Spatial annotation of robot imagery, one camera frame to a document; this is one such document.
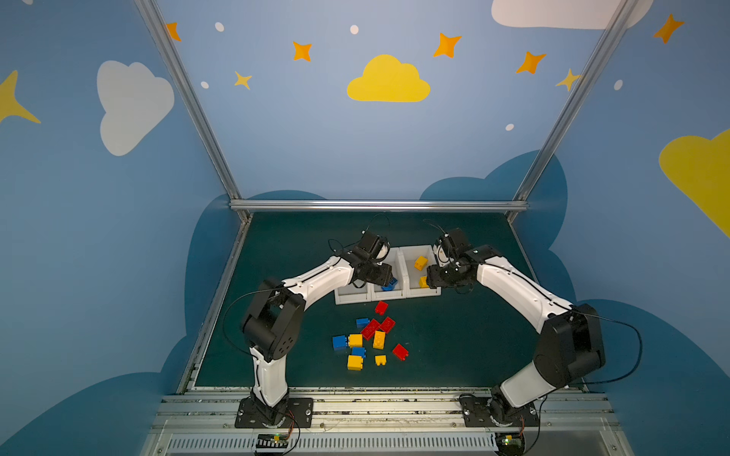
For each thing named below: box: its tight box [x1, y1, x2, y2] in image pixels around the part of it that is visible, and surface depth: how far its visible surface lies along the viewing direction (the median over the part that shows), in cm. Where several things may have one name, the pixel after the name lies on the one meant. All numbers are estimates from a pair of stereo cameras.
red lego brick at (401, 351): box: [392, 342, 410, 361], surface depth 86 cm
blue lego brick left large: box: [332, 335, 348, 352], surface depth 86 cm
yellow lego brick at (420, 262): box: [413, 255, 428, 271], surface depth 106 cm
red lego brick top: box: [375, 300, 389, 316], surface depth 96 cm
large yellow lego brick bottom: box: [346, 354, 365, 372], surface depth 83 cm
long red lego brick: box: [361, 318, 381, 342], surface depth 90 cm
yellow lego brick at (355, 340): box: [347, 333, 364, 349], surface depth 87 cm
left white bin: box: [334, 281, 374, 305], surface depth 95 cm
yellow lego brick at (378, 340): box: [372, 330, 386, 350], surface depth 89 cm
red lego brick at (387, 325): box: [379, 316, 397, 334], surface depth 90 cm
